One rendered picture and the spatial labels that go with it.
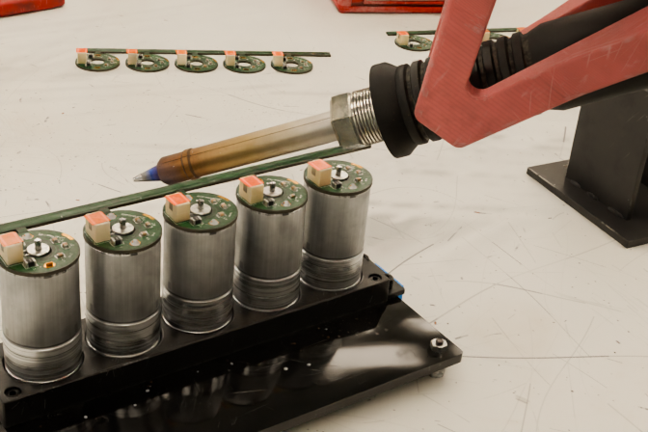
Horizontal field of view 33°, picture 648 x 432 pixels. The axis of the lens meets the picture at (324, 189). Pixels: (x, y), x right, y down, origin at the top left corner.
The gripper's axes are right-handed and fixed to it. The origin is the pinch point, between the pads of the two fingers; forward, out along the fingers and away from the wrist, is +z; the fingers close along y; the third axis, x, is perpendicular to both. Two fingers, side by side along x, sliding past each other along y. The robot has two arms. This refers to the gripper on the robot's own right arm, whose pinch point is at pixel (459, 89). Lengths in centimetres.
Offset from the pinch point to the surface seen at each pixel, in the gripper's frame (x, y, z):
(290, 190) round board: -0.7, -7.4, 9.3
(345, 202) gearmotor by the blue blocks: 1.1, -7.9, 8.8
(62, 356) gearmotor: -4.1, -0.4, 15.0
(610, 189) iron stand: 12.8, -21.0, 7.2
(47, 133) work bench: -10.3, -20.4, 21.9
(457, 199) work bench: 7.5, -20.2, 11.8
